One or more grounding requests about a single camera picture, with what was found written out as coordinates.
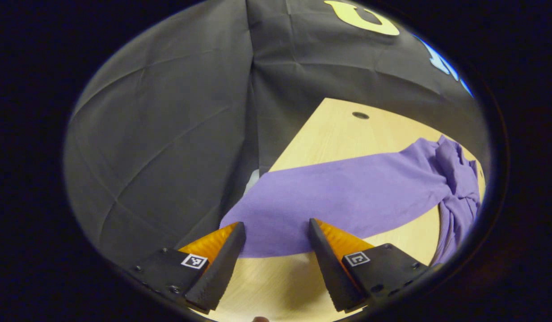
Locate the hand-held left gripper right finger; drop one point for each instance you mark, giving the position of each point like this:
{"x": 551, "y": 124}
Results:
{"x": 331, "y": 273}

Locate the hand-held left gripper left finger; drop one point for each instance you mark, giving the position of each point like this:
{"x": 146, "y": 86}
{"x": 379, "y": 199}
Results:
{"x": 220, "y": 273}

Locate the purple shirt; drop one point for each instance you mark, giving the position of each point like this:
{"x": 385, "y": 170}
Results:
{"x": 347, "y": 192}

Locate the black backdrop cloth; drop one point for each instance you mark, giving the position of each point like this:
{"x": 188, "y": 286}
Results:
{"x": 168, "y": 134}

